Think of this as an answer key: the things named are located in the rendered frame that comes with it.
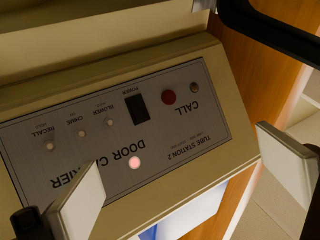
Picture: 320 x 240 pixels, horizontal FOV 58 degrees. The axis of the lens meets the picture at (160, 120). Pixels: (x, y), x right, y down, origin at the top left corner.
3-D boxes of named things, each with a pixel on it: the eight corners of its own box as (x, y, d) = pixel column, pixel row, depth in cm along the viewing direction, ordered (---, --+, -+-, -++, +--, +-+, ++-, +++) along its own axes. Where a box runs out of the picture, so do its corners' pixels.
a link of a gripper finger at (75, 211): (77, 265, 14) (62, 269, 14) (106, 197, 21) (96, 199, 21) (58, 210, 13) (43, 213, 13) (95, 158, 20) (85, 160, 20)
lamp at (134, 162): (137, 153, 24) (136, 159, 25) (126, 158, 24) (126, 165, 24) (142, 160, 24) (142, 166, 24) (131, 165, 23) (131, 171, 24)
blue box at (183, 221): (176, 114, 36) (170, 160, 42) (104, 145, 31) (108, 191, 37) (234, 168, 30) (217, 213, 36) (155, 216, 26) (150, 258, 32)
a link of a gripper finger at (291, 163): (302, 157, 12) (320, 153, 12) (254, 122, 19) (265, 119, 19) (311, 219, 13) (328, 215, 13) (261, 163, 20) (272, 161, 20)
